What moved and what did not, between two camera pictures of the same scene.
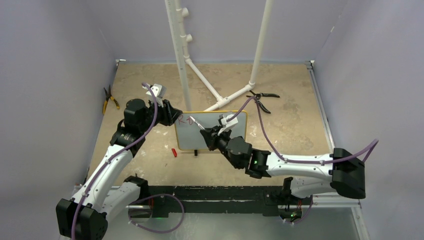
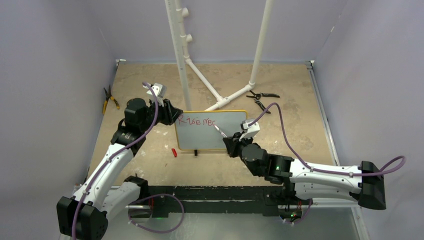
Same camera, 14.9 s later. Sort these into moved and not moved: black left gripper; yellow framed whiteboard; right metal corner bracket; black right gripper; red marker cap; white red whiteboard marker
Moved: white red whiteboard marker; black right gripper
Not moved: right metal corner bracket; red marker cap; black left gripper; yellow framed whiteboard
